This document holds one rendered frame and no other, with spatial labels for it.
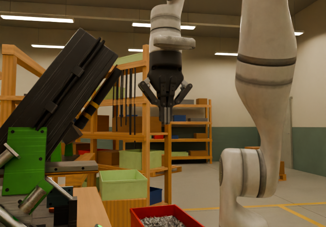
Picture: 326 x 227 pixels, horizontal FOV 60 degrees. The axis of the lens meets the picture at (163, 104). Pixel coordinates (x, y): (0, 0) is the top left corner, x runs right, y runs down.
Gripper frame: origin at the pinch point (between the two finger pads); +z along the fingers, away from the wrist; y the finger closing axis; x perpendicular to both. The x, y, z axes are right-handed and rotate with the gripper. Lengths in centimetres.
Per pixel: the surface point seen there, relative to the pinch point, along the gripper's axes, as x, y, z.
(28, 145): -39, 33, 8
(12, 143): -39, 38, 8
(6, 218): -30, 37, 28
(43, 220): -64, 30, 40
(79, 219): -62, 16, 40
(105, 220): -57, 7, 40
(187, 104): -827, -352, -76
